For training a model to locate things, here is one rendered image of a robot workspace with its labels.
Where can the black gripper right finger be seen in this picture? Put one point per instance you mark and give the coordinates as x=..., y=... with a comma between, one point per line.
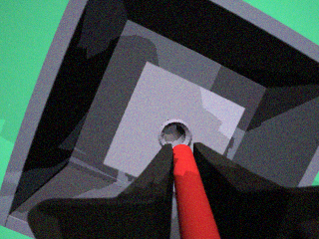
x=245, y=205

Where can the red peg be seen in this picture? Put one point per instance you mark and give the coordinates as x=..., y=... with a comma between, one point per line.
x=195, y=219

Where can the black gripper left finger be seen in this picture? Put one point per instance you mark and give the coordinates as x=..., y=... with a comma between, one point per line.
x=142, y=211

